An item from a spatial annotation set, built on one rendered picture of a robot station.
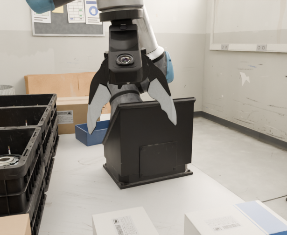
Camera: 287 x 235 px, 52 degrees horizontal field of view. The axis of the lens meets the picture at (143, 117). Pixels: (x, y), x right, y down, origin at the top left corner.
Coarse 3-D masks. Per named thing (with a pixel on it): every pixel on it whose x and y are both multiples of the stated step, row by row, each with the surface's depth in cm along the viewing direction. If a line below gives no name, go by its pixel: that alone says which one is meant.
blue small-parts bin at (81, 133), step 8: (104, 120) 154; (80, 128) 140; (96, 128) 153; (104, 128) 155; (80, 136) 141; (88, 136) 135; (96, 136) 137; (104, 136) 139; (88, 144) 136; (96, 144) 138
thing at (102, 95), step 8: (104, 88) 48; (96, 96) 48; (104, 96) 48; (88, 104) 48; (96, 104) 48; (104, 104) 48; (88, 112) 49; (96, 112) 49; (88, 120) 50; (96, 120) 49; (88, 128) 50
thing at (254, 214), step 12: (240, 204) 70; (252, 204) 70; (264, 204) 70; (192, 216) 65; (204, 216) 65; (216, 216) 65; (228, 216) 65; (240, 216) 65; (252, 216) 65; (264, 216) 65; (276, 216) 65; (192, 228) 63; (204, 228) 61; (216, 228) 61; (228, 228) 61; (240, 228) 61; (252, 228) 61; (264, 228) 61; (276, 228) 61
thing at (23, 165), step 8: (8, 128) 83; (16, 128) 84; (24, 128) 83; (32, 128) 84; (40, 128) 83; (32, 136) 76; (40, 136) 81; (32, 144) 70; (24, 152) 65; (32, 152) 68; (24, 160) 60; (0, 168) 56; (8, 168) 57; (16, 168) 57; (24, 168) 59; (0, 176) 57; (8, 176) 57; (16, 176) 57
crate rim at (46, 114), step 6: (0, 108) 109; (6, 108) 109; (12, 108) 110; (18, 108) 110; (24, 108) 111; (30, 108) 111; (36, 108) 112; (48, 108) 109; (48, 114) 102; (42, 120) 92; (12, 126) 85; (18, 126) 85; (24, 126) 85; (30, 126) 85; (36, 126) 85; (42, 126) 87
